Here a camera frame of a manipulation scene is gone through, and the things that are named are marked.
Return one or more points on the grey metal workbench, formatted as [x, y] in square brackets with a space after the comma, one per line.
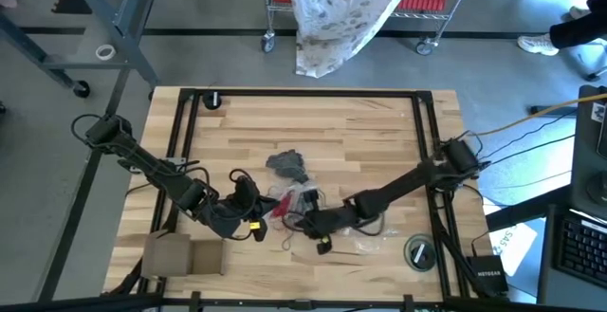
[124, 15]

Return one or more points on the black round puck white label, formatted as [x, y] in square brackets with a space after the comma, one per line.
[424, 250]
[208, 101]

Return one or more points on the person's leg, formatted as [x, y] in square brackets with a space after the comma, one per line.
[578, 30]

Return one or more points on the clear plastic zip bag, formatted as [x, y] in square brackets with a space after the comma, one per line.
[287, 165]
[379, 241]
[296, 193]

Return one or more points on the office chair base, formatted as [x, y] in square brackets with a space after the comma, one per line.
[596, 74]

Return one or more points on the open brown cardboard box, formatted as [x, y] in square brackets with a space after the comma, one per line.
[166, 255]

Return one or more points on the black serrated foam block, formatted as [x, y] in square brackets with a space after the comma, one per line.
[71, 4]

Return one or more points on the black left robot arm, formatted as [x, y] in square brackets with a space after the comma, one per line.
[156, 172]

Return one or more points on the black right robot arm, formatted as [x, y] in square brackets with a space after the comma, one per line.
[403, 186]

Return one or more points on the person's shoe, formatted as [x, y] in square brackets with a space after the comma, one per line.
[536, 45]
[578, 12]

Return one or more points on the black Netgear network switch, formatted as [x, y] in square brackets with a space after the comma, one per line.
[488, 281]

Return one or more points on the black desk foot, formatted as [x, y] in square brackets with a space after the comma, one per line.
[552, 111]

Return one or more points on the white printed paper sheet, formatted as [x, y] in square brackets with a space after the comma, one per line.
[514, 250]

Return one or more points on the white floral curtain cloth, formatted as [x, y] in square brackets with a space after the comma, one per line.
[332, 18]

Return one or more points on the black keyboard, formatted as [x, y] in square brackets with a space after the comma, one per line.
[583, 250]

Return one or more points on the white tape roll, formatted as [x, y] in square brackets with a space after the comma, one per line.
[97, 52]

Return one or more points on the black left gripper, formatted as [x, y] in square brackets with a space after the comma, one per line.
[242, 207]

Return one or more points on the black metal beam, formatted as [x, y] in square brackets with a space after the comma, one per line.
[526, 207]

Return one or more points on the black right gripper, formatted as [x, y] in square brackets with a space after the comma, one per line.
[332, 222]

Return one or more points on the dark desk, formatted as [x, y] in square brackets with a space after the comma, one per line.
[547, 264]

